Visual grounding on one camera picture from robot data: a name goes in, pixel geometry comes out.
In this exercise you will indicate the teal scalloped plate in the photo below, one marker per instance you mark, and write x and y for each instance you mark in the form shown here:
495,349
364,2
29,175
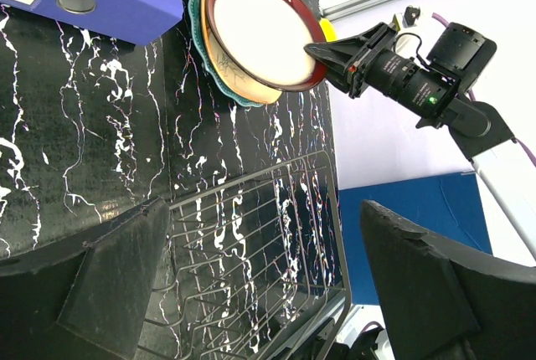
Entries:
194,12

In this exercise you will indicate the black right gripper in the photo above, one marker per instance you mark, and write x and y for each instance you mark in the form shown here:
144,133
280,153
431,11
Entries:
365,60

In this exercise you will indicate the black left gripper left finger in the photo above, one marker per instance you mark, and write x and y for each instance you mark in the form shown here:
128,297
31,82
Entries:
85,296

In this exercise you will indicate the yellow-green bowl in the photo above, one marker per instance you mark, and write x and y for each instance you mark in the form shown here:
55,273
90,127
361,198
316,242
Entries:
328,30

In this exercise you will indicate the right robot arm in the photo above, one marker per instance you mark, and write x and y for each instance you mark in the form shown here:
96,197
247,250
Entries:
437,89

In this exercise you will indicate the metal wire dish rack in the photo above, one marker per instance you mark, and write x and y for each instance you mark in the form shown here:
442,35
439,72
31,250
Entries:
252,268

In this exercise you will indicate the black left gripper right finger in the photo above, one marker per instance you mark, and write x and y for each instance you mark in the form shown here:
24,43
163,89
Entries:
441,299

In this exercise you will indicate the red and black plate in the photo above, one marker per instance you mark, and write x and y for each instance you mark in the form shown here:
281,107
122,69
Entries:
267,39

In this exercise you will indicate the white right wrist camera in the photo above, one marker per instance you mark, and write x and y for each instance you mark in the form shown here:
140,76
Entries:
406,24

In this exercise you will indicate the beige painted plate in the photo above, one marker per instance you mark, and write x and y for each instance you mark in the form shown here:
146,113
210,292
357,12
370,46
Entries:
232,76

